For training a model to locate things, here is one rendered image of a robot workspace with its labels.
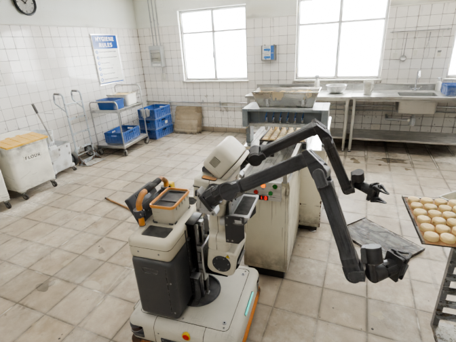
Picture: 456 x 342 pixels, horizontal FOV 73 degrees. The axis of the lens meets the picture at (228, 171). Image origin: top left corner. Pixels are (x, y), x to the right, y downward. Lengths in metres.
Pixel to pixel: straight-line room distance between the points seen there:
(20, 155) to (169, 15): 3.89
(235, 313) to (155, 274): 0.52
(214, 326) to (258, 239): 0.76
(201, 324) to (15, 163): 3.30
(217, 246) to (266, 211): 0.65
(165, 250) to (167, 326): 0.51
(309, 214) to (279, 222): 0.77
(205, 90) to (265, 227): 4.62
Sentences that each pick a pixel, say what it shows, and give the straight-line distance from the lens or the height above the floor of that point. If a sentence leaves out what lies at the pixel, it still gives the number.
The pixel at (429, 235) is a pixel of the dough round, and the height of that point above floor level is 0.97.
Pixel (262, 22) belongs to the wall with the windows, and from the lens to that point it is 6.03.
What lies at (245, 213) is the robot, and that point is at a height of 0.92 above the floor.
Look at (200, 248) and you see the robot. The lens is 1.79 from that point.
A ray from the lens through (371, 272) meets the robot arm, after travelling 1.23.
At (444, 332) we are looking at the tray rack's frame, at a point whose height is 0.15.
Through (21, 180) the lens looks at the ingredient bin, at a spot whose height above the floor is 0.28.
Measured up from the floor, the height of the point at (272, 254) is 0.24.
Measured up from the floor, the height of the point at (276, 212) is 0.60.
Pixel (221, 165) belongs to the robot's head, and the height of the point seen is 1.18.
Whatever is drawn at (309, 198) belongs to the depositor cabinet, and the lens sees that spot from 2.88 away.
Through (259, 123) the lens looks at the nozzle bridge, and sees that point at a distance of 2.75.
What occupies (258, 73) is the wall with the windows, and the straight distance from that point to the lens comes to 6.06.
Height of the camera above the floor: 1.70
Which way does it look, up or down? 22 degrees down
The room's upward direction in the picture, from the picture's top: 3 degrees counter-clockwise
